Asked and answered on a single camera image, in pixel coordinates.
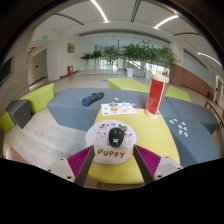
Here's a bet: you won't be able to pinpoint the lime green corner seat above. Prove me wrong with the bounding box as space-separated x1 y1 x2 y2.
0 82 56 133

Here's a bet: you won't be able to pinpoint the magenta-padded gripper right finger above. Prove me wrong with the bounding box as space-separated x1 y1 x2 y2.
132 144 184 185

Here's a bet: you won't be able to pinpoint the row of potted plants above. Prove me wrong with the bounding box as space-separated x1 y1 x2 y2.
80 39 178 79

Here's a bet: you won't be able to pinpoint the grey door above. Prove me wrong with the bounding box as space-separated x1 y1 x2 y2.
32 49 48 83

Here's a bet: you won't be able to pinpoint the gold wall plaque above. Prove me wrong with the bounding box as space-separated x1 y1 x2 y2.
67 42 76 54

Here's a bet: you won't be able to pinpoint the long grey upholstered bench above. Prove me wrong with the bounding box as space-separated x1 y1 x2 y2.
46 87 178 132

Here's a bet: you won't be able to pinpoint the red lamp with wooden ends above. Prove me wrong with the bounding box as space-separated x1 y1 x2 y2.
144 73 170 120

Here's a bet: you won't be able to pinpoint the lime green upholstered bench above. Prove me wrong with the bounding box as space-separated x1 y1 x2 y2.
164 85 192 103
107 77 151 94

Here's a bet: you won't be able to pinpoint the dark grey small seat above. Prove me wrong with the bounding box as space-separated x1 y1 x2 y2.
5 99 32 129

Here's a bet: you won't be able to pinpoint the round white printed mouse pad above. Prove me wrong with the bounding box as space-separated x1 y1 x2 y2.
84 119 138 165

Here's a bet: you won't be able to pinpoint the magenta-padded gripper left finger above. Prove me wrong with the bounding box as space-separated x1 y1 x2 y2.
45 144 97 188

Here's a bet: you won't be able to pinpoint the white sticker sheet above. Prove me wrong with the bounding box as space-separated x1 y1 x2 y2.
100 101 138 117

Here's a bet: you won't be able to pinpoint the ceiling strip lights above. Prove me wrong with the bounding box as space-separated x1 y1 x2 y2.
89 0 223 68

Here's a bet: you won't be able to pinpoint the black computer mouse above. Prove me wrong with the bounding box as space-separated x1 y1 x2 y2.
108 126 126 148

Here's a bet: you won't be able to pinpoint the black wall screen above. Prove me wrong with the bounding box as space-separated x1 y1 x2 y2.
0 56 14 86

